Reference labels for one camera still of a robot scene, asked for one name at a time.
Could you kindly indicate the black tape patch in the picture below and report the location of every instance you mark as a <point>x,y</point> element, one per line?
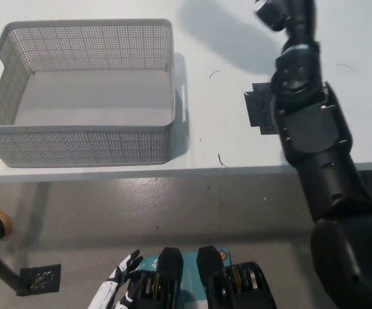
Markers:
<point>44,278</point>
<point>260,109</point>

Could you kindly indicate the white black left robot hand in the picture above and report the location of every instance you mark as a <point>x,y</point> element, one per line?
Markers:
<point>113,283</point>

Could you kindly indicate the grey perforated plastic basket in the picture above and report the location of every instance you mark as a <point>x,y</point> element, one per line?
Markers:
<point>76,145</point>

